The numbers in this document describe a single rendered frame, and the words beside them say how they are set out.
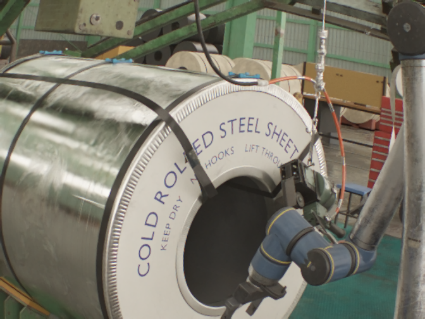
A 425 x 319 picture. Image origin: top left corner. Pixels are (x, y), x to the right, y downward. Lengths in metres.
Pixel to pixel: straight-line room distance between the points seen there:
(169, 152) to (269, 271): 0.54
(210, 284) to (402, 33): 1.60
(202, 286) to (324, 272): 1.06
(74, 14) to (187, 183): 0.98
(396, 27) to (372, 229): 0.64
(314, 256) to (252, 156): 0.79
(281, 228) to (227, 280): 0.93
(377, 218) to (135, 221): 0.78
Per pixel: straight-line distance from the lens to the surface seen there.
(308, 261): 2.04
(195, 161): 2.44
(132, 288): 2.46
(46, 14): 1.82
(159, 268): 2.51
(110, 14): 1.76
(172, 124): 2.39
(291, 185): 2.73
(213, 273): 3.05
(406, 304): 1.79
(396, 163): 2.04
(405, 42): 1.75
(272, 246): 2.12
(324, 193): 2.85
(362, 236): 2.12
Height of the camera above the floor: 1.46
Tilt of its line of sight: 9 degrees down
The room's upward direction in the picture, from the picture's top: 7 degrees clockwise
